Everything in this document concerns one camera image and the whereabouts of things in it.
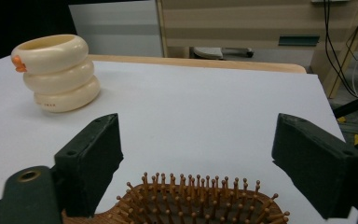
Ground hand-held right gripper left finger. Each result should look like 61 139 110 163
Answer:
54 113 124 218

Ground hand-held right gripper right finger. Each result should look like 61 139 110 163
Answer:
271 113 358 220

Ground wooden bristle hairbrush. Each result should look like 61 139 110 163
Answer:
62 172 291 224

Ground black metal bar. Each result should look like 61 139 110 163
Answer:
333 91 358 119

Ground cream ringed holder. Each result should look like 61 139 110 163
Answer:
10 34 102 114

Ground light wooden stand leg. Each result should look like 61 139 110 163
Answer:
326 0 358 99

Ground white cabinet panel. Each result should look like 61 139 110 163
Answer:
68 0 163 58

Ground grey chair base with caster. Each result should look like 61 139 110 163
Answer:
193 46 255 61

